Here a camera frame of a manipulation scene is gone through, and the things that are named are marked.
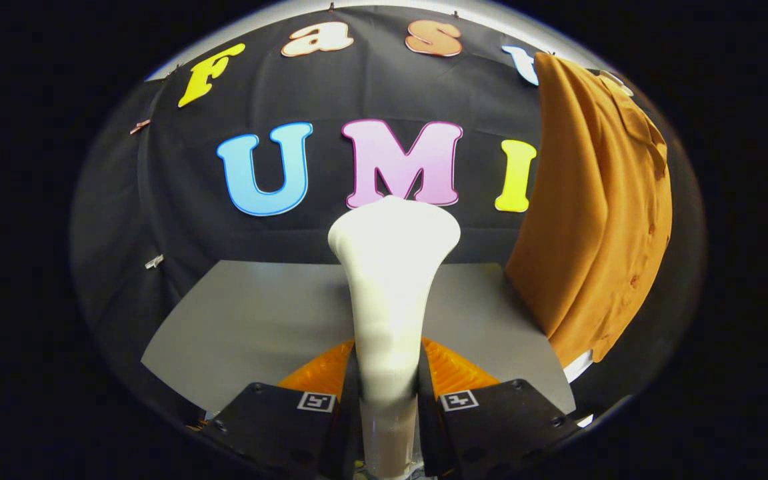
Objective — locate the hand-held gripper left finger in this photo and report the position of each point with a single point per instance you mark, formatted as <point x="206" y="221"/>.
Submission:
<point x="277" y="426"/>

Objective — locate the pink clip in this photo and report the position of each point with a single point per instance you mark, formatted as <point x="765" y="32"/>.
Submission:
<point x="139" y="126"/>

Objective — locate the brown button shirt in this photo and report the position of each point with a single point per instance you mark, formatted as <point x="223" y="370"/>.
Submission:
<point x="590" y="220"/>

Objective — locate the grey table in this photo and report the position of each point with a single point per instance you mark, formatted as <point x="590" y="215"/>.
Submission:
<point x="257" y="320"/>

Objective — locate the white clip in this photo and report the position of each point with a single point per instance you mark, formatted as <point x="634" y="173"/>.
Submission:
<point x="154" y="261"/>

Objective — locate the white inner cloth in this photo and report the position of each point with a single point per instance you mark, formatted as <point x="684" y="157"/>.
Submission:
<point x="578" y="366"/>

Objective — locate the black backdrop cloth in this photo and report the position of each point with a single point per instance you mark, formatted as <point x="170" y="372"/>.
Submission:
<point x="177" y="220"/>

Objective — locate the white garment steamer head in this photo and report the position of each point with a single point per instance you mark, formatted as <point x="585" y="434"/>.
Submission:
<point x="390" y="280"/>

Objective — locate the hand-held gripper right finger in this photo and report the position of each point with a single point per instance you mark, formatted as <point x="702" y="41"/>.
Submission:
<point x="497" y="426"/>

